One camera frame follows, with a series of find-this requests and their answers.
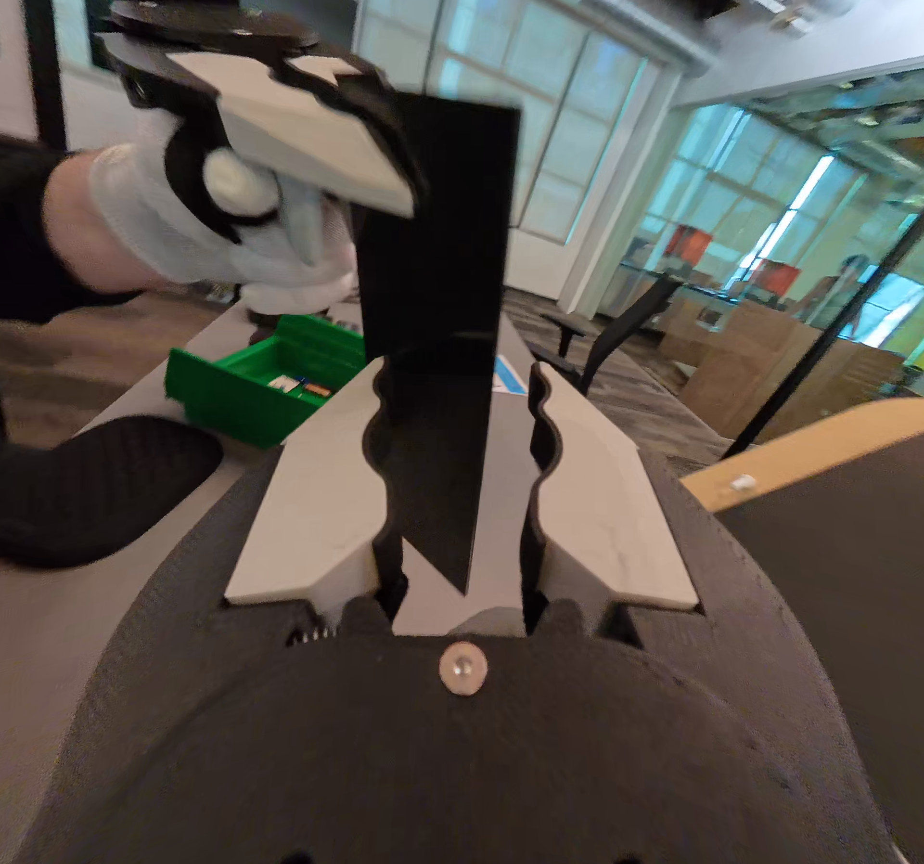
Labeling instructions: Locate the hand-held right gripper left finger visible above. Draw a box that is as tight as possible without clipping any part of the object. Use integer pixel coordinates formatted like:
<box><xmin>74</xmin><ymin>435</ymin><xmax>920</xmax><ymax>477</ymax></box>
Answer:
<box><xmin>225</xmin><ymin>355</ymin><xmax>409</xmax><ymax>623</ymax></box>

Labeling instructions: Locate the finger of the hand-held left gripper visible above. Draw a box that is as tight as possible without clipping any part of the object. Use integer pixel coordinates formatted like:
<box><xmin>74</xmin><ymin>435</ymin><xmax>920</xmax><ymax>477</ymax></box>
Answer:
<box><xmin>282</xmin><ymin>52</ymin><xmax>407</xmax><ymax>123</ymax></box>
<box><xmin>169</xmin><ymin>52</ymin><xmax>428</xmax><ymax>220</ymax></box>

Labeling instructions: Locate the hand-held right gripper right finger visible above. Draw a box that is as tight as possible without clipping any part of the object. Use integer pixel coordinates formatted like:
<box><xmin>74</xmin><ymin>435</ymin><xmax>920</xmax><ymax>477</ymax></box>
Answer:
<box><xmin>521</xmin><ymin>362</ymin><xmax>700</xmax><ymax>634</ymax></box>

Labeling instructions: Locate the green plastic bin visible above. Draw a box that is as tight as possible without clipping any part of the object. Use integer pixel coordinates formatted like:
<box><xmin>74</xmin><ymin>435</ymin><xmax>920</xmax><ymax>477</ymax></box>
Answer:
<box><xmin>165</xmin><ymin>314</ymin><xmax>369</xmax><ymax>451</ymax></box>

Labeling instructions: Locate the thin black acrylic sheet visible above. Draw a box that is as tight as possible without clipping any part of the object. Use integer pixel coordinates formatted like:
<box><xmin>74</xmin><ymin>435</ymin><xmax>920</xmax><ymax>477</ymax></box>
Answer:
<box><xmin>356</xmin><ymin>90</ymin><xmax>524</xmax><ymax>598</ymax></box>

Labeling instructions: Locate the person's left forearm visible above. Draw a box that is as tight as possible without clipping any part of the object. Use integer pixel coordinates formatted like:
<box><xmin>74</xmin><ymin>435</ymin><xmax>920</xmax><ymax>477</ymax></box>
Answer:
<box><xmin>0</xmin><ymin>135</ymin><xmax>147</xmax><ymax>325</ymax></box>

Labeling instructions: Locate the person's left hand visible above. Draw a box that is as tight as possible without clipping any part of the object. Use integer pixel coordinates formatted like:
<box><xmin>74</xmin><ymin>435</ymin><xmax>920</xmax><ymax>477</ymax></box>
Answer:
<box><xmin>90</xmin><ymin>109</ymin><xmax>359</xmax><ymax>316</ymax></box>

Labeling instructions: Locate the large black television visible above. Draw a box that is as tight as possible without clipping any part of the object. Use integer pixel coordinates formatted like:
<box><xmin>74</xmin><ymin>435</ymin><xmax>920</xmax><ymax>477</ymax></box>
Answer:
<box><xmin>237</xmin><ymin>0</ymin><xmax>359</xmax><ymax>72</ymax></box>

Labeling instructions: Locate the printed paper sheet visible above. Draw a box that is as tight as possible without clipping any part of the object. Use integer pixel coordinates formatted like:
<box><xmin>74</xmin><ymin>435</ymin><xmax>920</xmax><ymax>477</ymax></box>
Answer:
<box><xmin>493</xmin><ymin>357</ymin><xmax>533</xmax><ymax>399</ymax></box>

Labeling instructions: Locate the black office chair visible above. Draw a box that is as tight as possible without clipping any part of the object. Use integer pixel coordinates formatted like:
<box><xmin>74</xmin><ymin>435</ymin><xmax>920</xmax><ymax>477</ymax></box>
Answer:
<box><xmin>529</xmin><ymin>274</ymin><xmax>684</xmax><ymax>397</ymax></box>

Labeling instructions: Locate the cardboard box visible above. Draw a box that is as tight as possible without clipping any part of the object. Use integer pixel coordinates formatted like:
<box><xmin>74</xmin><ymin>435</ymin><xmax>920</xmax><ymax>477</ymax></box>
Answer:
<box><xmin>659</xmin><ymin>296</ymin><xmax>905</xmax><ymax>440</ymax></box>

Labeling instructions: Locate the black floor lamp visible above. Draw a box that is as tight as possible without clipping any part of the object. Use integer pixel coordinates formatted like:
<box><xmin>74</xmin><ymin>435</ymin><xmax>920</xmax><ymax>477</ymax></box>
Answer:
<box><xmin>720</xmin><ymin>213</ymin><xmax>924</xmax><ymax>462</ymax></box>

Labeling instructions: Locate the orange 3D printer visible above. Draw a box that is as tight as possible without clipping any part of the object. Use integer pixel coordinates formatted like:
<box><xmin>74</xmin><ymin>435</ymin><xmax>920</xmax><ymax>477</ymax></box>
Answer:
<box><xmin>663</xmin><ymin>223</ymin><xmax>713</xmax><ymax>263</ymax></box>
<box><xmin>749</xmin><ymin>256</ymin><xmax>804</xmax><ymax>296</ymax></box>

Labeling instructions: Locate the spiral silver duct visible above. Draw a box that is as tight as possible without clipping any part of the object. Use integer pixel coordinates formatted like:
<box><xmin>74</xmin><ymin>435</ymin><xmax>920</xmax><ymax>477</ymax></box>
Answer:
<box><xmin>583</xmin><ymin>0</ymin><xmax>717</xmax><ymax>72</ymax></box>

